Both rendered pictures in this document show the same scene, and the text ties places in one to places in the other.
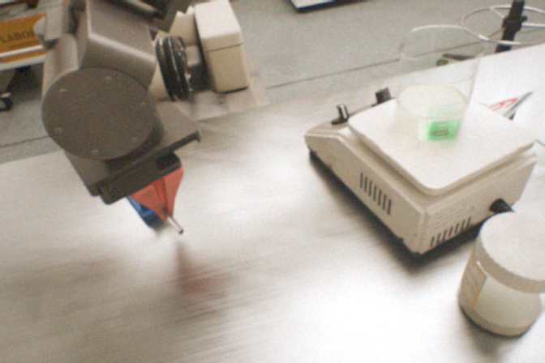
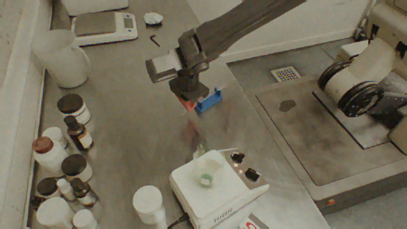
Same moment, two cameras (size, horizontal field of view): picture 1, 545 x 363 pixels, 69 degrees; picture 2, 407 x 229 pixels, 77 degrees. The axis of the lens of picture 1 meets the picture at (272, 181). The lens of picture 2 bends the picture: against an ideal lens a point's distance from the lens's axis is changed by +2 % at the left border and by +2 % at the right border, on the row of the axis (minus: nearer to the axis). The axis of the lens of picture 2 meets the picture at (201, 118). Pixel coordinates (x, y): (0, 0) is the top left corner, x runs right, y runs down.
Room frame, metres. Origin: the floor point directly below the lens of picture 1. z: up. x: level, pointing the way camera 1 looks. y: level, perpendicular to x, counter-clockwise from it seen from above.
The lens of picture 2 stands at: (0.22, -0.40, 1.33)
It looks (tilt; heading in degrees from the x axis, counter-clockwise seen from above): 49 degrees down; 79
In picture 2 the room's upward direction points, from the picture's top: straight up
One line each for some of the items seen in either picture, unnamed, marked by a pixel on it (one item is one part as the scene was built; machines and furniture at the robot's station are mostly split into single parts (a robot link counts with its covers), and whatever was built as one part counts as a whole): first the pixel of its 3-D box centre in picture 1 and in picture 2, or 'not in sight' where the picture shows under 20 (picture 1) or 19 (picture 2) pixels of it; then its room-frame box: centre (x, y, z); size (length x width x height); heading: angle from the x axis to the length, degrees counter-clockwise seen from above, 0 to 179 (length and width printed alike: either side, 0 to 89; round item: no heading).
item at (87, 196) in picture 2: not in sight; (83, 191); (0.01, -0.10, 0.79); 0.04 x 0.04 x 0.09
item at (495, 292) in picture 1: (509, 275); (149, 206); (0.15, -0.17, 0.79); 0.06 x 0.06 x 0.08
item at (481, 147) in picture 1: (435, 131); (207, 181); (0.28, -0.15, 0.83); 0.12 x 0.12 x 0.01; 21
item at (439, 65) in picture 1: (430, 90); (208, 166); (0.28, -0.14, 0.88); 0.07 x 0.06 x 0.08; 104
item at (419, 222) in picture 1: (409, 152); (216, 184); (0.31, -0.14, 0.79); 0.22 x 0.13 x 0.08; 21
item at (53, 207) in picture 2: not in sight; (58, 215); (-0.04, -0.15, 0.78); 0.06 x 0.06 x 0.07
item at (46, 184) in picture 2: not in sight; (50, 189); (-0.07, -0.07, 0.77); 0.04 x 0.04 x 0.04
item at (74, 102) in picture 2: not in sight; (74, 110); (-0.05, 0.16, 0.79); 0.07 x 0.07 x 0.07
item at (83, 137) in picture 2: not in sight; (77, 132); (-0.02, 0.06, 0.80); 0.04 x 0.04 x 0.11
